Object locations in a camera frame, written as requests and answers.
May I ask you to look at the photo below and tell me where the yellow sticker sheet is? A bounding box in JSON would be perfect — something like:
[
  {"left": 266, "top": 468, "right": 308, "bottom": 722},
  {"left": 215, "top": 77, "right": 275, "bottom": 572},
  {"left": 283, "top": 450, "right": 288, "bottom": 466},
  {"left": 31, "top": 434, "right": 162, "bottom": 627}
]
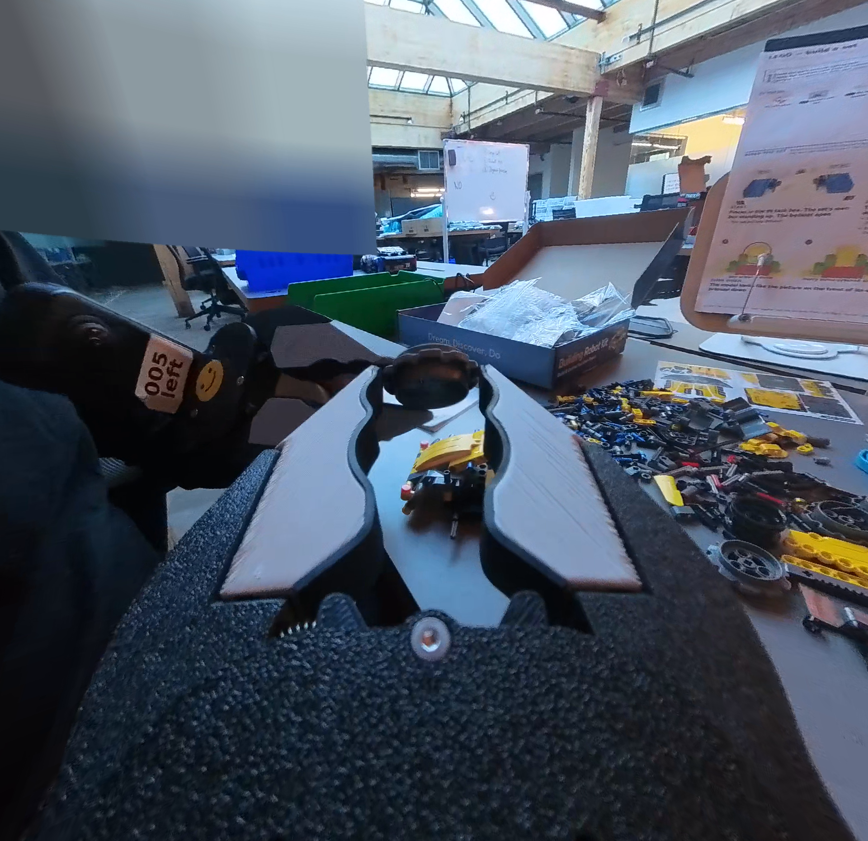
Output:
[{"left": 654, "top": 360, "right": 863, "bottom": 425}]

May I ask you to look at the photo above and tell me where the whiteboard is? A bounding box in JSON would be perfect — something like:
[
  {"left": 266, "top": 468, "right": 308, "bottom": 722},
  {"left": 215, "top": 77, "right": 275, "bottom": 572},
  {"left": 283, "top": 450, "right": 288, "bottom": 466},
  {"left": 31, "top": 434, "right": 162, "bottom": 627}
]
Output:
[{"left": 442, "top": 138, "right": 530, "bottom": 225}]

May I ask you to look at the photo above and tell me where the pile of small building pieces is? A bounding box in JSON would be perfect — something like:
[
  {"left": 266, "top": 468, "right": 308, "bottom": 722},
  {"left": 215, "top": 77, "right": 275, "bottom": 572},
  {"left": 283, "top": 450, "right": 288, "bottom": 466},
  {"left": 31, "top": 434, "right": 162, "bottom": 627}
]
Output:
[{"left": 548, "top": 378, "right": 832, "bottom": 518}]

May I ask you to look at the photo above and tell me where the green plastic bin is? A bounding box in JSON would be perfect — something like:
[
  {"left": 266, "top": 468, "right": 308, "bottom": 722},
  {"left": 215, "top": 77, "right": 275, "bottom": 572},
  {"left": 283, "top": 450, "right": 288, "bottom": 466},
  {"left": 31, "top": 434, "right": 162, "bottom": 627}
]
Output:
[
  {"left": 312, "top": 277, "right": 446, "bottom": 340},
  {"left": 288, "top": 279, "right": 382, "bottom": 314}
]

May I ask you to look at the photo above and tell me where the grey desk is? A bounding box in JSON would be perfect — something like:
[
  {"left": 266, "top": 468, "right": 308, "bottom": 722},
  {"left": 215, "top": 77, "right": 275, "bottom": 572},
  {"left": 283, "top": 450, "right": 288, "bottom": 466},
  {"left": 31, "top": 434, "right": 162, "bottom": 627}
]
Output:
[{"left": 325, "top": 319, "right": 868, "bottom": 815}]

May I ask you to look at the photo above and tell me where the person's dark clothing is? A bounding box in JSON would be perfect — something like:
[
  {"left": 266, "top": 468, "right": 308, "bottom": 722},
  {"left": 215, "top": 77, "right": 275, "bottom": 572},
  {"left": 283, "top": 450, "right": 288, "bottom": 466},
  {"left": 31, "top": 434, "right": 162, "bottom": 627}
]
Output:
[{"left": 0, "top": 380, "right": 167, "bottom": 841}]

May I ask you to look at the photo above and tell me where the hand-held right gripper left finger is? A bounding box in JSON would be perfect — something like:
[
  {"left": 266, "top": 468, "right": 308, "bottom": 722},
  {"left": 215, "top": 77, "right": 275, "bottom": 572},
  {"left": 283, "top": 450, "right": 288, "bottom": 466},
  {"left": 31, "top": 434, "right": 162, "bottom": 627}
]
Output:
[{"left": 220, "top": 366, "right": 382, "bottom": 599}]

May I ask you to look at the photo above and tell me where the blue cardboard kit box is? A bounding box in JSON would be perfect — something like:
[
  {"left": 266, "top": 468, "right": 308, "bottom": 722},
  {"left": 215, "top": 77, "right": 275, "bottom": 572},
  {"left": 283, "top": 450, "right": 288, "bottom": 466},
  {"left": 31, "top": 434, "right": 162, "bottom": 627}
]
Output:
[{"left": 396, "top": 206, "right": 693, "bottom": 389}]

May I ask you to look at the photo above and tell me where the black wheel rim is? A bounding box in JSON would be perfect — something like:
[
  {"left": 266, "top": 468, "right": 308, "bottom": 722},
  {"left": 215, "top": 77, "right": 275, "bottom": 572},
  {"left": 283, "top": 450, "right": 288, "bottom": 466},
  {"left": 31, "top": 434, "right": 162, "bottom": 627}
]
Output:
[{"left": 723, "top": 494, "right": 788, "bottom": 548}]

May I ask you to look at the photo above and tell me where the black toy tyre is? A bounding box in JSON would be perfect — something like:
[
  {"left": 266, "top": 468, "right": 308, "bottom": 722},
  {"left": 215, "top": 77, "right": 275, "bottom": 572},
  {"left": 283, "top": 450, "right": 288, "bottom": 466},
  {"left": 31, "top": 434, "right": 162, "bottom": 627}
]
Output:
[{"left": 810, "top": 500, "right": 868, "bottom": 541}]

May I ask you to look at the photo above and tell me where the white monitor stand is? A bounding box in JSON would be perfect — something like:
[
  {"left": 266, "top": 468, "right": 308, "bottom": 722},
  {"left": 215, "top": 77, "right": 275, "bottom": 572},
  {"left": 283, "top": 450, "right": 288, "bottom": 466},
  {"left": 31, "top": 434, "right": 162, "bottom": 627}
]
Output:
[{"left": 698, "top": 331, "right": 868, "bottom": 381}]

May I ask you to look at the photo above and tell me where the yellow toy vehicle model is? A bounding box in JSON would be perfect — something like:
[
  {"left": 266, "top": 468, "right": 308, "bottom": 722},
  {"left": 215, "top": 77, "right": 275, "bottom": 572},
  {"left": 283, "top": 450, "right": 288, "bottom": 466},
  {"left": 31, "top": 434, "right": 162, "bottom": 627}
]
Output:
[{"left": 399, "top": 428, "right": 496, "bottom": 541}]

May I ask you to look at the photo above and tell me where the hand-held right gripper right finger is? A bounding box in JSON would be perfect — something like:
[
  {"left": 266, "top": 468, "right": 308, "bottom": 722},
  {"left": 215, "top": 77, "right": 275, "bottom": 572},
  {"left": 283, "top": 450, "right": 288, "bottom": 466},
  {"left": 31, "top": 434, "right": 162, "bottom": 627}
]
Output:
[{"left": 483, "top": 366, "right": 644, "bottom": 592}]

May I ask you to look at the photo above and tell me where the black office chair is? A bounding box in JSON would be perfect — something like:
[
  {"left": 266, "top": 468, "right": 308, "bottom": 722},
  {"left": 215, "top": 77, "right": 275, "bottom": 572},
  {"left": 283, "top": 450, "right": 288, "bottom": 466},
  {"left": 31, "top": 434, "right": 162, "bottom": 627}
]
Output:
[{"left": 169, "top": 246, "right": 249, "bottom": 332}]

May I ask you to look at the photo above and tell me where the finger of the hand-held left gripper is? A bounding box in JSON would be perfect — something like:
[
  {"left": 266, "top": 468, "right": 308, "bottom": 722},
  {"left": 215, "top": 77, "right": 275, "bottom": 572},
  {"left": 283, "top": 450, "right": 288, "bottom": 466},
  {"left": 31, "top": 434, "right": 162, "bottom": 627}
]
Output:
[
  {"left": 270, "top": 321, "right": 396, "bottom": 371},
  {"left": 247, "top": 373, "right": 354, "bottom": 450}
]

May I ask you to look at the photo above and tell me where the clear plastic bag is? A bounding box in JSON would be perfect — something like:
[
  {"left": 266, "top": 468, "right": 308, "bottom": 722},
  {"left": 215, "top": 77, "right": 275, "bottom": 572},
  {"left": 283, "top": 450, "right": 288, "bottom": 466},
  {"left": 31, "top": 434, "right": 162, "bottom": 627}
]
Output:
[{"left": 437, "top": 279, "right": 636, "bottom": 349}]

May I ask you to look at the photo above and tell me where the blue plastic bin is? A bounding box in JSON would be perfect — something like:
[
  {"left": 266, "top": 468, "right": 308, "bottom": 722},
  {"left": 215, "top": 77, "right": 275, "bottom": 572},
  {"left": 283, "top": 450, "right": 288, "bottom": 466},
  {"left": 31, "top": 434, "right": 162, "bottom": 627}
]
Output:
[{"left": 235, "top": 249, "right": 355, "bottom": 293}]

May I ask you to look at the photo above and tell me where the grey panel piece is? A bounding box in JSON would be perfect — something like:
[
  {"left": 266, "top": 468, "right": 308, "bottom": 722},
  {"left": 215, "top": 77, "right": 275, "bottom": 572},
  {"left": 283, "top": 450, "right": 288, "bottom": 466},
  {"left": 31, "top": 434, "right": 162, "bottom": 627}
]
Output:
[{"left": 799, "top": 582, "right": 868, "bottom": 629}]

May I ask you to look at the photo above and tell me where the grey toothed wheel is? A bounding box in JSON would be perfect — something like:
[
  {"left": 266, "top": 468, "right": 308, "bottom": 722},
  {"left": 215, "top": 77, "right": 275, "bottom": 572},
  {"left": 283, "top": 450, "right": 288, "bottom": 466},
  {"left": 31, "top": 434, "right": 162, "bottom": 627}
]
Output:
[
  {"left": 380, "top": 344, "right": 481, "bottom": 410},
  {"left": 706, "top": 539, "right": 793, "bottom": 597}
]

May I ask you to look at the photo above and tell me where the printed instruction sheet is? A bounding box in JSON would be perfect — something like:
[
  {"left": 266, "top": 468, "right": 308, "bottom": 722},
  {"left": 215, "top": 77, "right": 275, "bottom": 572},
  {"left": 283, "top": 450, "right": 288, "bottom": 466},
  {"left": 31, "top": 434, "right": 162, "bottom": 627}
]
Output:
[{"left": 694, "top": 30, "right": 868, "bottom": 326}]

